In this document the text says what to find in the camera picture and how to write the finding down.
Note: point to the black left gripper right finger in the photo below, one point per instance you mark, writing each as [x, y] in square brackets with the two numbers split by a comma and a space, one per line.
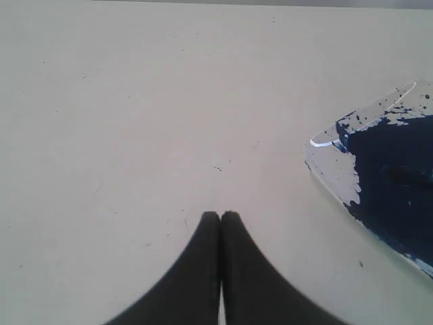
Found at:
[254, 292]

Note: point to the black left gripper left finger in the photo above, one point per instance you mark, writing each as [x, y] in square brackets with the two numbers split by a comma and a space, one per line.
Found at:
[189, 292]

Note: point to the white square paint dish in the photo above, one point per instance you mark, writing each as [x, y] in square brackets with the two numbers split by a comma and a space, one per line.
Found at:
[377, 162]

